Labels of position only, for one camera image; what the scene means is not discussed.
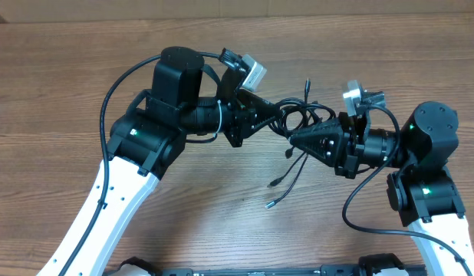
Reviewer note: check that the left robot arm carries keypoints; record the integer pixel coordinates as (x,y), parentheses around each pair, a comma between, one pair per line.
(186,103)

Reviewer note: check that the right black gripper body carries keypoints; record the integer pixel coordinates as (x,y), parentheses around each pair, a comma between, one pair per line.
(350,157)

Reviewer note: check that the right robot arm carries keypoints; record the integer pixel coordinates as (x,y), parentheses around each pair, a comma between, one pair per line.
(420,188)

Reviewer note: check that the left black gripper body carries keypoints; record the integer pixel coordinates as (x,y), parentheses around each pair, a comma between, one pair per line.
(234,123)

